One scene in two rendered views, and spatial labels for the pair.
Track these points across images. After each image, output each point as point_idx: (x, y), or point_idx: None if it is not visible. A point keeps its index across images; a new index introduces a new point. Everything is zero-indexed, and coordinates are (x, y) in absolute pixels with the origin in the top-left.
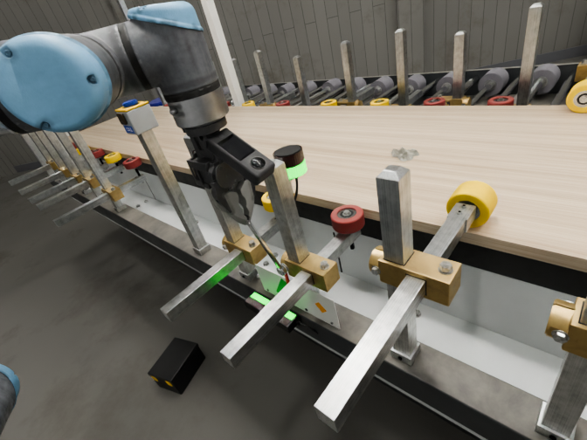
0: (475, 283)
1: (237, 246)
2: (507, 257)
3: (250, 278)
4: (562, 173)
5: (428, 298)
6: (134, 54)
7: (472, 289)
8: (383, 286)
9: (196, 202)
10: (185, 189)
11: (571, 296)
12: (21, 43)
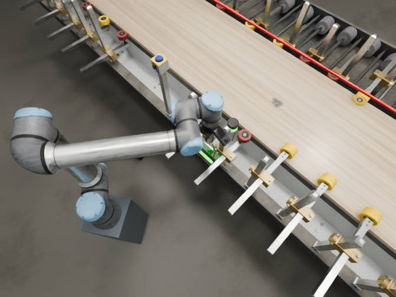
0: (279, 168)
1: None
2: (291, 169)
3: None
4: (326, 140)
5: (262, 184)
6: (201, 116)
7: (277, 169)
8: (247, 153)
9: None
10: None
11: (303, 184)
12: (192, 146)
